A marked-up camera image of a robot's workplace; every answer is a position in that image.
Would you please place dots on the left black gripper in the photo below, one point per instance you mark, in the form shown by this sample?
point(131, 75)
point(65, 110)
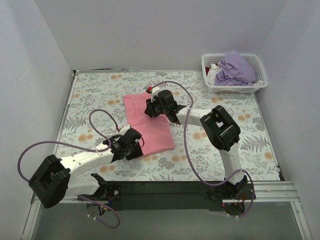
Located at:
point(136, 152)

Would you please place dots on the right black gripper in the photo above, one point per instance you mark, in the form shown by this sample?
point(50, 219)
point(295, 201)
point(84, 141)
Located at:
point(150, 110)

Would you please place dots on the pink t shirt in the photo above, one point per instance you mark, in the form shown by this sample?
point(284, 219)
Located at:
point(156, 132)

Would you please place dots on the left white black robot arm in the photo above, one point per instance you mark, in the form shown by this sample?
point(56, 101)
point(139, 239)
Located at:
point(59, 178)

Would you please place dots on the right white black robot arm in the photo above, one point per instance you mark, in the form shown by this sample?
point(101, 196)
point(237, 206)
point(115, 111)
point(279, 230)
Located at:
point(221, 130)

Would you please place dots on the floral table mat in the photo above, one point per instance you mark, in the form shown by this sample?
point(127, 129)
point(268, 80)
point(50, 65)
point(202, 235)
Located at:
point(96, 105)

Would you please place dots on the white garment in basket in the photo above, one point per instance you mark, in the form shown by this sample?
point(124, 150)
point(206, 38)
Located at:
point(214, 70)

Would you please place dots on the dark red garment in basket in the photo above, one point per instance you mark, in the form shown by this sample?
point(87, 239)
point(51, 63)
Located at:
point(207, 69)

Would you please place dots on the purple t shirt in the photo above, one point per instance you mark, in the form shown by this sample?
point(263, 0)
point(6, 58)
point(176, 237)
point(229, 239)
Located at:
point(235, 71)

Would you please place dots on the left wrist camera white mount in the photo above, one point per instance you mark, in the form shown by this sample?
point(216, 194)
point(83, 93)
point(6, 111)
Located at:
point(124, 129)

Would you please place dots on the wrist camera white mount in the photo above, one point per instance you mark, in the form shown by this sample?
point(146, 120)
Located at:
point(153, 91)
point(124, 129)

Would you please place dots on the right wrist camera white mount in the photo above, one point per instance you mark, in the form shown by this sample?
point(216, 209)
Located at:
point(153, 91)

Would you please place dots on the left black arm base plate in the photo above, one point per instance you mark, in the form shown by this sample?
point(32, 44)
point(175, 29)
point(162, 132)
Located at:
point(108, 192)

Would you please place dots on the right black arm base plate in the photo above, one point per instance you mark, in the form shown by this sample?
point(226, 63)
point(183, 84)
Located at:
point(228, 192)

